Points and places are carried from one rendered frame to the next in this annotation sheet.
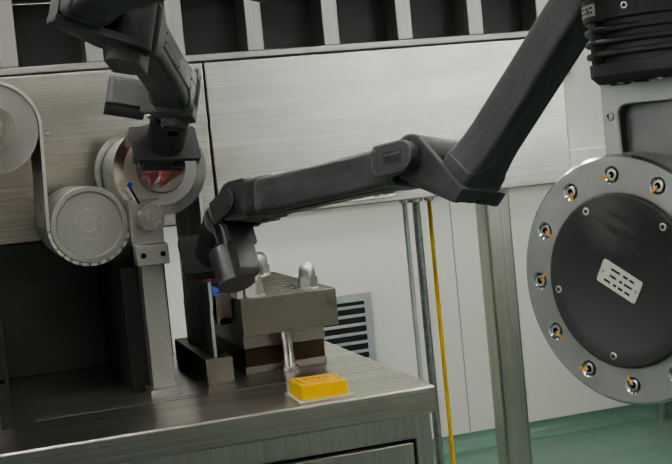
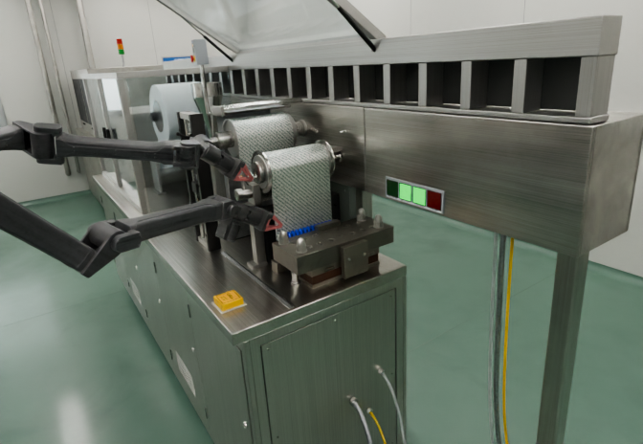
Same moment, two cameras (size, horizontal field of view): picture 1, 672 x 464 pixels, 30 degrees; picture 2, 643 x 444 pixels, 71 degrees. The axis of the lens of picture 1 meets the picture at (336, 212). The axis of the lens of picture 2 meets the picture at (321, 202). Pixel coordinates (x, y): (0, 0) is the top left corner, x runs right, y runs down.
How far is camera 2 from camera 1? 2.18 m
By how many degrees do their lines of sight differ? 74
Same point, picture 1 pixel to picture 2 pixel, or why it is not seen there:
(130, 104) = not seen: hidden behind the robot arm
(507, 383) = (548, 363)
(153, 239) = (252, 202)
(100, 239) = not seen: hidden behind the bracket
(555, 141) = (566, 219)
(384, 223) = not seen: outside the picture
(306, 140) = (402, 163)
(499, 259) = (561, 281)
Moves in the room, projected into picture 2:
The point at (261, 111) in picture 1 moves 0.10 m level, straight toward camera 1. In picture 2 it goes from (385, 140) to (356, 144)
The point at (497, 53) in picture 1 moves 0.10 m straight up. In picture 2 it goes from (527, 132) to (531, 88)
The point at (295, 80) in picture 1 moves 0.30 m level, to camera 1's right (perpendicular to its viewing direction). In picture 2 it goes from (400, 125) to (454, 140)
